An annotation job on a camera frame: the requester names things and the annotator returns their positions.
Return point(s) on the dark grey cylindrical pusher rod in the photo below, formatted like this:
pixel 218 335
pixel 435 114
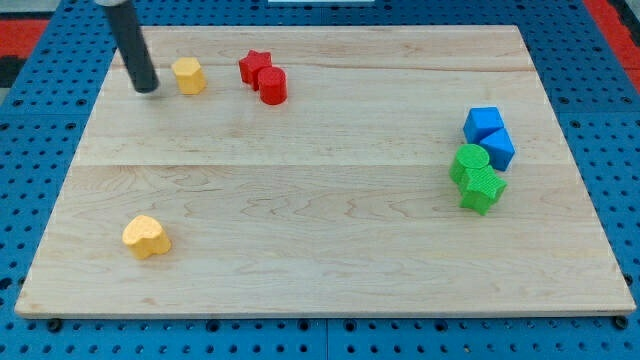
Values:
pixel 126 30

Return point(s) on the yellow hexagon block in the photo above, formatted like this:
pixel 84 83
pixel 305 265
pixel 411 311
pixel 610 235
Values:
pixel 189 75

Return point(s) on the red star block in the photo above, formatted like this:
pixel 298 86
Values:
pixel 251 65

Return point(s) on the red cylinder block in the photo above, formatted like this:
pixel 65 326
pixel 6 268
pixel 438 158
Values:
pixel 272 85

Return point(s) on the light wooden board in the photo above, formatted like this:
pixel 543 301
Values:
pixel 336 203

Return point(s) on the yellow heart block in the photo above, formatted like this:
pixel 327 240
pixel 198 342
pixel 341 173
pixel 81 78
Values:
pixel 144 236

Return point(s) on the green cylinder block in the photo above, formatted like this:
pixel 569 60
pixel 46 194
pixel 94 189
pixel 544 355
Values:
pixel 468 157

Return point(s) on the blue cube block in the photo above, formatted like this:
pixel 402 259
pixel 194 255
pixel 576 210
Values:
pixel 482 122

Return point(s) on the green star block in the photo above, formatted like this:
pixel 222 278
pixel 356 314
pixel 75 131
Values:
pixel 480 189

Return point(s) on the blue triangular block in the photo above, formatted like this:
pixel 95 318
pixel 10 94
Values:
pixel 500 149

